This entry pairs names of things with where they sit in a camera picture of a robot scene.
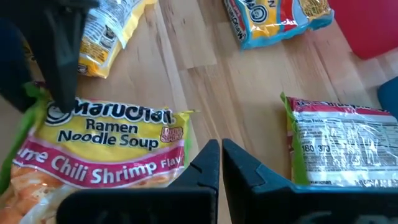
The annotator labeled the red plastic bin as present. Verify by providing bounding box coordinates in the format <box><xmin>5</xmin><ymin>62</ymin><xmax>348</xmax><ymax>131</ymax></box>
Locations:
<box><xmin>328</xmin><ymin>0</ymin><xmax>398</xmax><ymax>60</ymax></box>

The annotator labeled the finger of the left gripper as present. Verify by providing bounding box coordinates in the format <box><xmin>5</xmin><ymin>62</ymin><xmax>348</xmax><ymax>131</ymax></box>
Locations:
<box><xmin>0</xmin><ymin>14</ymin><xmax>43</xmax><ymax>113</ymax></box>
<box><xmin>32</xmin><ymin>7</ymin><xmax>90</xmax><ymax>114</ymax></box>

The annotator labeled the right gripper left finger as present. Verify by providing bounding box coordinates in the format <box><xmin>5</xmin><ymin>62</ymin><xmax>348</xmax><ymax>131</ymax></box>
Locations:
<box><xmin>55</xmin><ymin>139</ymin><xmax>221</xmax><ymax>224</ymax></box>

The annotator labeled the teal plastic bin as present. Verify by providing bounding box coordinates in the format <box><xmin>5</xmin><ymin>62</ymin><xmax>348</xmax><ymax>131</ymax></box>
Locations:
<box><xmin>377</xmin><ymin>76</ymin><xmax>398</xmax><ymax>118</ymax></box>

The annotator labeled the blue Maruchan noodle packet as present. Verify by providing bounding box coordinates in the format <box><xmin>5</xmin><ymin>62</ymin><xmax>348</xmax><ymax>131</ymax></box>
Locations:
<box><xmin>223</xmin><ymin>0</ymin><xmax>336</xmax><ymax>50</ymax></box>

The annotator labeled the lime green Maruchan noodle packet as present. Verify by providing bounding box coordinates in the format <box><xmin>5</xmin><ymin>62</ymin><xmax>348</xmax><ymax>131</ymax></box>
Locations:
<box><xmin>279</xmin><ymin>91</ymin><xmax>398</xmax><ymax>189</ymax></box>
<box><xmin>0</xmin><ymin>82</ymin><xmax>195</xmax><ymax>224</ymax></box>

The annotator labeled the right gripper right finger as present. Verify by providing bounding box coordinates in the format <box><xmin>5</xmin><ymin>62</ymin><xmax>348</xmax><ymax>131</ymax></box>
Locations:
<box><xmin>222</xmin><ymin>139</ymin><xmax>398</xmax><ymax>224</ymax></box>

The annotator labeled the yellow Maruchan noodle packet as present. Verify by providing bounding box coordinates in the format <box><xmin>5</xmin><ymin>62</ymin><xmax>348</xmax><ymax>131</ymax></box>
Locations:
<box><xmin>76</xmin><ymin>0</ymin><xmax>158</xmax><ymax>79</ymax></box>

